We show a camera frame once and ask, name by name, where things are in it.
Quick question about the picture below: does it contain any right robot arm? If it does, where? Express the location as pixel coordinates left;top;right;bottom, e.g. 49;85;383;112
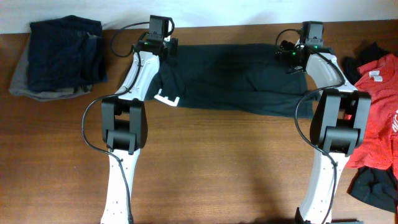
276;40;371;224

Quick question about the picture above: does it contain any folded navy blue garment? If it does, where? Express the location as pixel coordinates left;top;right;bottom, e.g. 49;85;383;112
28;15;108;92

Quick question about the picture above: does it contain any black garment under pile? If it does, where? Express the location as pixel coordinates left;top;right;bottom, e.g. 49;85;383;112
342;43;397;213

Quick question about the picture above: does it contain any red t-shirt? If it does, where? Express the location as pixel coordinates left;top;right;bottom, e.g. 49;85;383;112
346;54;397;176

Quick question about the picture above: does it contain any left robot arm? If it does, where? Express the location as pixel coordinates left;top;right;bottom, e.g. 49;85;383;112
100;37;178;223

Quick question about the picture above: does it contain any folded grey garment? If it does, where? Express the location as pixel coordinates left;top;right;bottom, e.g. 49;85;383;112
9;40;93;102

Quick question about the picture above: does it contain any dark green t-shirt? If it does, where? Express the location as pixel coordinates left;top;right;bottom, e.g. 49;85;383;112
145;44;319;118

